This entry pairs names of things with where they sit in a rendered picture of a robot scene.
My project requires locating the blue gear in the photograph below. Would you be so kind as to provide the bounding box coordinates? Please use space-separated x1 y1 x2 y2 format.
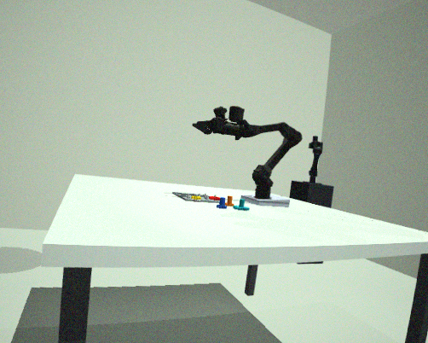
217 197 227 209

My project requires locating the cyan gear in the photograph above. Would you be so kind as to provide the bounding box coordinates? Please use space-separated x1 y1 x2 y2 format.
233 199 250 211

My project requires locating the orange gear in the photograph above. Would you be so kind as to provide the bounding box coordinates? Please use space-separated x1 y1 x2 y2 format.
225 196 234 206

